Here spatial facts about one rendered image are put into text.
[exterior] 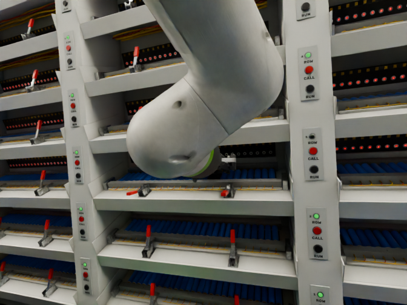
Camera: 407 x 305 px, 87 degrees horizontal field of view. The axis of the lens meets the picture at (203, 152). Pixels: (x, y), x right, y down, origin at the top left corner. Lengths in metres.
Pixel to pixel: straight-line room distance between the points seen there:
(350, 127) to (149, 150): 0.46
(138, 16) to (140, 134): 0.54
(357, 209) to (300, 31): 0.43
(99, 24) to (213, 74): 0.63
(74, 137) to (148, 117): 0.58
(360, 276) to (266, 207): 0.26
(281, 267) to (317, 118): 0.38
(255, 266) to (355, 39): 0.59
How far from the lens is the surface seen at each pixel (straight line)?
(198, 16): 0.22
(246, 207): 0.59
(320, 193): 0.58
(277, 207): 0.58
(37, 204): 1.01
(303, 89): 0.57
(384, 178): 0.68
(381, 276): 0.70
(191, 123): 0.25
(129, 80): 0.71
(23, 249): 1.11
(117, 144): 0.72
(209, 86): 0.26
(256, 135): 0.56
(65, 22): 0.94
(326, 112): 0.57
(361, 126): 0.59
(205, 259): 0.69
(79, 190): 0.83
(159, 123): 0.26
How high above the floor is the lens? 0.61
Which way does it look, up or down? 1 degrees down
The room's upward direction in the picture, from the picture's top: 4 degrees counter-clockwise
